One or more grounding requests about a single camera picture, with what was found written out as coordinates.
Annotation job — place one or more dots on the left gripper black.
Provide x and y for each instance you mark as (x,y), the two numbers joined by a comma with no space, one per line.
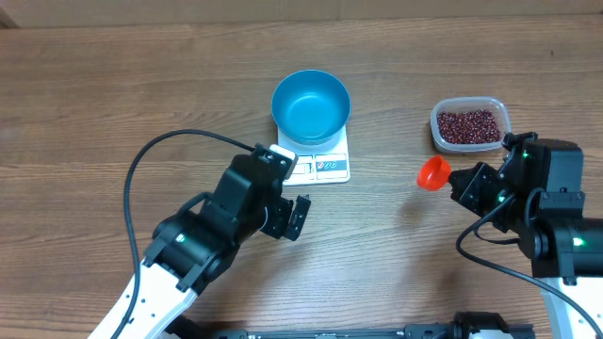
(281,208)

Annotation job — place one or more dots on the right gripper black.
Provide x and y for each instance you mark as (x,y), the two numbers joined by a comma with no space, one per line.
(470,188)

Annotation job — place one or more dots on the red measuring scoop blue handle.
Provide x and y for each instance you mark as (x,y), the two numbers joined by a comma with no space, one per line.
(434,173)

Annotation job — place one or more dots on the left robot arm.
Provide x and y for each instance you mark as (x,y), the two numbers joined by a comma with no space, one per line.
(193,247)

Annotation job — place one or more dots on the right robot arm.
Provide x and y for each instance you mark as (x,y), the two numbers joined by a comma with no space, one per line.
(536,194)

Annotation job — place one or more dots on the white digital kitchen scale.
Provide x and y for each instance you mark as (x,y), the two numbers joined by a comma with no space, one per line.
(326,163)

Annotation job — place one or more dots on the blue plastic bowl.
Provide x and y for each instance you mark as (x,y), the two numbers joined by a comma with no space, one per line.
(310,106)

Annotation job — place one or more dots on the red adzuki beans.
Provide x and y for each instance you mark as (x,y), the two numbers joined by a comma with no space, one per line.
(470,127)

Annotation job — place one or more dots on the clear plastic food container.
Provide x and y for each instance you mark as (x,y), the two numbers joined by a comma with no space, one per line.
(464,105)

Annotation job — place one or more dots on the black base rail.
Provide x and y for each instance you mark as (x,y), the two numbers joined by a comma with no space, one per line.
(465,325)

